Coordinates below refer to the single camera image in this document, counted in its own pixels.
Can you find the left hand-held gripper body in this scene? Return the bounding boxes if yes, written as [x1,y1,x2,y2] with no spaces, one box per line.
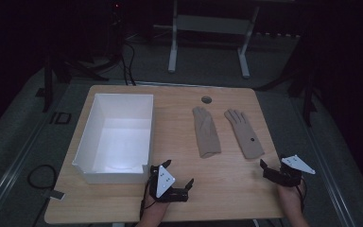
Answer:
[149,164,190,203]

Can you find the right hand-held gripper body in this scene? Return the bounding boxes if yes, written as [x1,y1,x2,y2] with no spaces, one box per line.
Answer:
[262,154,317,187]

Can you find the beige glove with dark button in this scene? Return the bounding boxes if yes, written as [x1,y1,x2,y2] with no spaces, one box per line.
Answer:
[223,108,266,160]

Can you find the plain beige glove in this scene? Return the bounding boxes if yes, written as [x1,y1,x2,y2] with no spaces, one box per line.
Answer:
[191,106,222,159]

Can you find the white rectangular box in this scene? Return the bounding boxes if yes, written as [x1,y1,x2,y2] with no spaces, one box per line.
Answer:
[71,93,155,185]

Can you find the person's right hand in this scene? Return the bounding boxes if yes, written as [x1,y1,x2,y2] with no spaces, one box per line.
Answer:
[276,182,305,218]

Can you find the person's left hand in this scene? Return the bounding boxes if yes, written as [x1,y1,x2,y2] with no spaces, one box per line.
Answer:
[140,193,172,222]

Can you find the grey tape piece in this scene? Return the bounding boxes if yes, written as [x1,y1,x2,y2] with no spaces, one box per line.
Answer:
[47,189,66,201]

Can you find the black tripod stand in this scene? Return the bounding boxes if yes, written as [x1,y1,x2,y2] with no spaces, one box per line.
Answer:
[34,3,130,114]

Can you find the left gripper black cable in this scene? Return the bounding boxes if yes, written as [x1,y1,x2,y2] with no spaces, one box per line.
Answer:
[139,172,159,220]

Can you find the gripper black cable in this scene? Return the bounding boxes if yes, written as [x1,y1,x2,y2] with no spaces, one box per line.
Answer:
[139,172,159,220]
[296,177,307,213]

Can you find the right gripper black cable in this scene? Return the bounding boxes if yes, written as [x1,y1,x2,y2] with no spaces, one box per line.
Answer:
[296,177,307,213]

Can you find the black hanging cables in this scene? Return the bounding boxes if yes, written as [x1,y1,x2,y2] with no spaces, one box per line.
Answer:
[119,41,137,87]

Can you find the black looped floor cable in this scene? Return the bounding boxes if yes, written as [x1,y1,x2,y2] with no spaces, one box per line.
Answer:
[26,164,59,191]

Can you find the white metal stand frame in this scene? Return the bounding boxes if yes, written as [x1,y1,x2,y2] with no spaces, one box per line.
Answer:
[153,0,261,79]

